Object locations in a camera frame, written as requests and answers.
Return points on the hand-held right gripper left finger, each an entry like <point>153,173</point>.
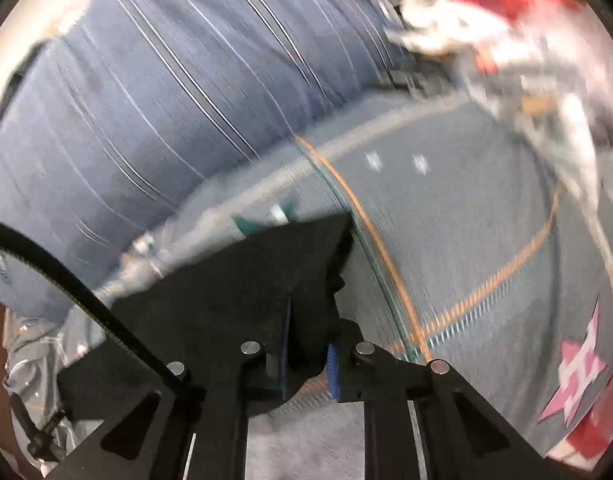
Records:
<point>285,355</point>

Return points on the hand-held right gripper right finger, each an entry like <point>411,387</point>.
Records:
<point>333,372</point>

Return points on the black pants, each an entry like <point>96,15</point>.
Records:
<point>221,280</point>

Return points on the grey printed blanket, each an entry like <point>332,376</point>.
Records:
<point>461,210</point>

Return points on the grey shiny cloth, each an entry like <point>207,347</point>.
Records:
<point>31,360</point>

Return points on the blue striped cloth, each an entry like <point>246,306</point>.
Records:
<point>161,85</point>

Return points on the white blurred object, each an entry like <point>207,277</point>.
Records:
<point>439,27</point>

